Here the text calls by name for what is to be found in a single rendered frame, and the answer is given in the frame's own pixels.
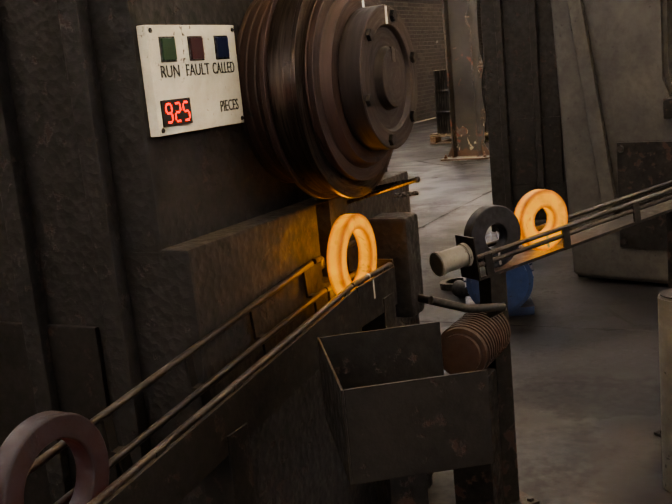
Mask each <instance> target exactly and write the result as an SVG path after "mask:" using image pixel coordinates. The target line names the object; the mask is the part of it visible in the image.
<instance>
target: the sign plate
mask: <svg viewBox="0 0 672 504"><path fill-rule="evenodd" d="M136 30H137V38H138V45H139V53H140V60H141V67H142V75H143V82H144V90H145V97H146V105H147V112H148V120H149V127H150V134H151V137H161V136H167V135H173V134H179V133H185V132H190V131H196V130H202V129H208V128H214V127H220V126H226V125H231V124H237V123H243V122H244V115H243V107H242V98H241V89H240V80H239V72H238V63H237V54H236V45H235V37H234V28H233V25H141V26H136ZM201 37H202V40H203V48H204V56H205V58H203V59H192V58H191V50H190V42H189V38H201ZM215 37H227V38H228V46H229V55H230V57H222V58H218V56H217V48H216V39H215ZM161 38H175V44H176V52H177V60H166V61H163V55H162V48H161V40H160V39H161ZM183 101H187V102H188V103H184V110H189V112H190V115H191V118H190V121H186V119H189V112H184V110H183V106H182V103H183ZM175 102H179V104H181V111H180V108H179V104H175ZM166 103H170V104H171V105H172V109H173V112H172V114H173V117H174V121H173V123H170V124H169V123H168V121H172V114H168V115H167V113H166V110H165V106H167V112H171V106H170V105H166ZM176 111H180V113H176ZM175 113H176V114H177V120H181V121H182V122H177V120H176V119H175Z"/></svg>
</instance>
